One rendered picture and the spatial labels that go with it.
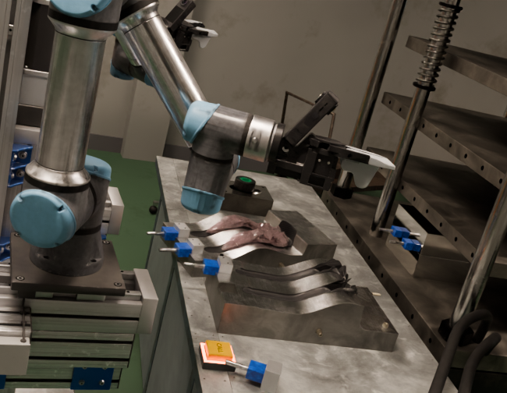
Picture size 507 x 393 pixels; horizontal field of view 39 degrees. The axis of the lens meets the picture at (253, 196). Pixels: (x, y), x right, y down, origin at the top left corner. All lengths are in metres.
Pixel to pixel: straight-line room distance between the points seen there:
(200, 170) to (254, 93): 4.50
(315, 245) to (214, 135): 1.13
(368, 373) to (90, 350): 0.73
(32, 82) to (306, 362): 0.95
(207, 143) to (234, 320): 0.75
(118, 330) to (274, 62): 4.31
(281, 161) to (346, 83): 4.79
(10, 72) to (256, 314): 0.84
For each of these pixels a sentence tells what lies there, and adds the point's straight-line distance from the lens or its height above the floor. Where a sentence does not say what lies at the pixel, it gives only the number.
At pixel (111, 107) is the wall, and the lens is 5.50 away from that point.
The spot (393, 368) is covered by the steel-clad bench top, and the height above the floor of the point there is 0.80.
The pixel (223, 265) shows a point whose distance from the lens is 1.97.
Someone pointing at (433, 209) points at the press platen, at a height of 1.04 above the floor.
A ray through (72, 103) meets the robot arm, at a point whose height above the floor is 1.42.
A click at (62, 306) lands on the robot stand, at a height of 0.96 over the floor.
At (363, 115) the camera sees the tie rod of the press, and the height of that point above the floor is 1.17.
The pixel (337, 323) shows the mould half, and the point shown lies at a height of 0.87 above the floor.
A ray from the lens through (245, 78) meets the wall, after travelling 5.66.
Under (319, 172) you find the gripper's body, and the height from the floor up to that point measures 1.41.
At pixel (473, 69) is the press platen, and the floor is 1.52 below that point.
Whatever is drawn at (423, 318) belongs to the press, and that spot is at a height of 0.78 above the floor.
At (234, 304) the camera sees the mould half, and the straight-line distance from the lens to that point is 1.84.
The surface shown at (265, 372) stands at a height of 0.85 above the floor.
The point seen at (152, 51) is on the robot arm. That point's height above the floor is 1.52.
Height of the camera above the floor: 1.75
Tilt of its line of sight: 19 degrees down
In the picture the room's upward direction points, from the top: 15 degrees clockwise
